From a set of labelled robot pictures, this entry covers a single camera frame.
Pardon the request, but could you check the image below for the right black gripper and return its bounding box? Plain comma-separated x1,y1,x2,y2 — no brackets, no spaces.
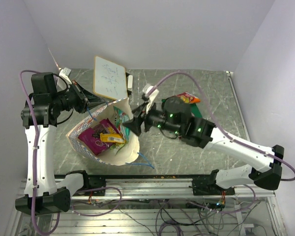
122,99,182,136

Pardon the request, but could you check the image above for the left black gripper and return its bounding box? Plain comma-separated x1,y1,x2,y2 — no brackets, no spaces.
52,80,106,114

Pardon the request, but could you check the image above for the teal snack packet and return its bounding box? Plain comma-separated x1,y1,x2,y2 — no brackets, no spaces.
114,106,130,142

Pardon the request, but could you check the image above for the checkered paper bag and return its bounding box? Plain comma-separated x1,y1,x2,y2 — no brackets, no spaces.
66,98,153,168

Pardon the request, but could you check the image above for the red yellow chips bag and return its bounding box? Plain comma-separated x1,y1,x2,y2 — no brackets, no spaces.
176,92,201,104

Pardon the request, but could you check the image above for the green snack box with face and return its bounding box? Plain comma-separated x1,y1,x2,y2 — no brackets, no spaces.
190,103,203,118

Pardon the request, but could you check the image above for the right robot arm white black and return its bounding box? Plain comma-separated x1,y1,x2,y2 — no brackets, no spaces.
123,96,284,195

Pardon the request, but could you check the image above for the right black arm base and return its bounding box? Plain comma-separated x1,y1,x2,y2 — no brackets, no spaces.
189,169,235,196

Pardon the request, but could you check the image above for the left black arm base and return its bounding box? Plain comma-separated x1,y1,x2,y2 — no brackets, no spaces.
65,170,106,196

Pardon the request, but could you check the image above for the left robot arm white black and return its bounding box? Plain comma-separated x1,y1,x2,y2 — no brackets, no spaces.
15,70,104,216

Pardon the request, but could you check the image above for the light green snack packet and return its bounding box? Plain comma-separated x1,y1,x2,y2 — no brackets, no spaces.
110,143,126,155

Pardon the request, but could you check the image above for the yellow snack packet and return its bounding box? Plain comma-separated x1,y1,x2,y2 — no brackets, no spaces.
100,133,126,144

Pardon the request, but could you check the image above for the purple snack packet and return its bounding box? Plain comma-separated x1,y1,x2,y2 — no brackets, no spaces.
78,119,119,155

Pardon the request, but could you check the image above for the white whiteboard eraser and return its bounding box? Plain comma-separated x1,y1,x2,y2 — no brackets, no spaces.
127,75,133,91

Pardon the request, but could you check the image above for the small whiteboard yellow frame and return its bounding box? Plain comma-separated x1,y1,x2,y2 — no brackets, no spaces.
93,56,128,100

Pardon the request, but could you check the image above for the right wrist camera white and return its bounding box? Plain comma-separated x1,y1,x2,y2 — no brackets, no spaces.
143,84,159,114

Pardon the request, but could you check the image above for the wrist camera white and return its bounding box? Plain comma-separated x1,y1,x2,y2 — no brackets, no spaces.
57,67,72,90
143,84,159,114

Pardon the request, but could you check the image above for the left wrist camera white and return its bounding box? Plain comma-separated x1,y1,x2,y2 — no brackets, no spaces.
57,67,72,90

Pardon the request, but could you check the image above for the aluminium rail frame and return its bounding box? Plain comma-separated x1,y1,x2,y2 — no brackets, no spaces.
6,176,288,236

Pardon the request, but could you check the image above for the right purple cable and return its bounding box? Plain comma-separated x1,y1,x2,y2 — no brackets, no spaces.
145,71,295,214

